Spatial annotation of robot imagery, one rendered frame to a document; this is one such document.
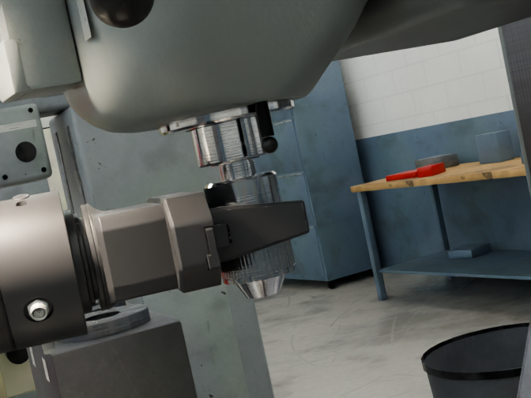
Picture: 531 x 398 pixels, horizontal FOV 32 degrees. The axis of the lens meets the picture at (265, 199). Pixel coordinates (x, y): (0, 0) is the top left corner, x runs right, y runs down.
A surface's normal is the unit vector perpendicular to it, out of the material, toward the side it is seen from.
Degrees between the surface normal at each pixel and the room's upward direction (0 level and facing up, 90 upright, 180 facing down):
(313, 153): 90
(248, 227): 90
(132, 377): 90
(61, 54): 90
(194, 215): 45
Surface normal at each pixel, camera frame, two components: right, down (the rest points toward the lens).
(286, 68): 0.54, 0.55
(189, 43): 0.24, 0.45
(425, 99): -0.87, 0.21
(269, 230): 0.22, 0.00
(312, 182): 0.44, -0.04
